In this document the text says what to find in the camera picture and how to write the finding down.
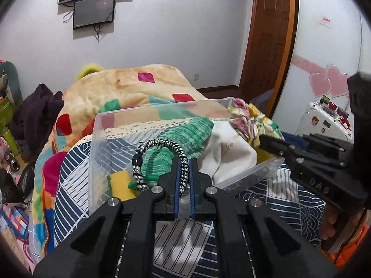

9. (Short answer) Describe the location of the floral yellow scrunchie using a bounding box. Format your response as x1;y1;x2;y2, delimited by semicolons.
227;98;284;148

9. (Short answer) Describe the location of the black white braided rope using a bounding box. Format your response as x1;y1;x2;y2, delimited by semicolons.
131;137;190;198

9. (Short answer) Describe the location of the green knitted glove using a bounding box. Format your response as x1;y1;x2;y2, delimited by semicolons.
128;117;214;195

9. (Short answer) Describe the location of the right hand holding gripper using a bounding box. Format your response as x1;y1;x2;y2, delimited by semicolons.
318;205;363;249

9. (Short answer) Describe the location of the white suitcase with stickers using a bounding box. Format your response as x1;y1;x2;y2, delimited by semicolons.
296;95;353;142

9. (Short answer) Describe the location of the white cloth pouch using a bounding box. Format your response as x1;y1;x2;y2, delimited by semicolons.
198;121;257;184

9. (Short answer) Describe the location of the yellow sponge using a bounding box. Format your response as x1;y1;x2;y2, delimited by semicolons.
108;170;138;202

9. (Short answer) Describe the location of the blue white patterned tablecloth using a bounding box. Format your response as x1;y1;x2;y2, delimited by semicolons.
54;128;324;277

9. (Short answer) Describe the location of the white sliding wardrobe door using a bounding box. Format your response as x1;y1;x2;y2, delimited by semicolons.
273;0;370;134

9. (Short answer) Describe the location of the brown wooden door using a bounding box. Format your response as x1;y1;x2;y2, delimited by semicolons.
239;0;299;117

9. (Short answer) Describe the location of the clear plastic storage bin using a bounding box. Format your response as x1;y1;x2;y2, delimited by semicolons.
89;98;283;211

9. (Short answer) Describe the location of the dark purple garment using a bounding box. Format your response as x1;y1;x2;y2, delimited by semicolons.
10;83;64;161

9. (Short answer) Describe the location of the colourful beige blanket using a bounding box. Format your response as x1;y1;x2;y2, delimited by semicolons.
30;63;230;258

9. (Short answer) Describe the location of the green dinosaur plush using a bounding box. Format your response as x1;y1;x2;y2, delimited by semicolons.
1;62;23;107

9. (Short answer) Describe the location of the yellow fuzzy plush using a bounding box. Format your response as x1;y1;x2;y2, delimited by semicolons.
75;63;104;82

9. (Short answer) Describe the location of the small wall monitor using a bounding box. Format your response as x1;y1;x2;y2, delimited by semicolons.
73;0;116;29

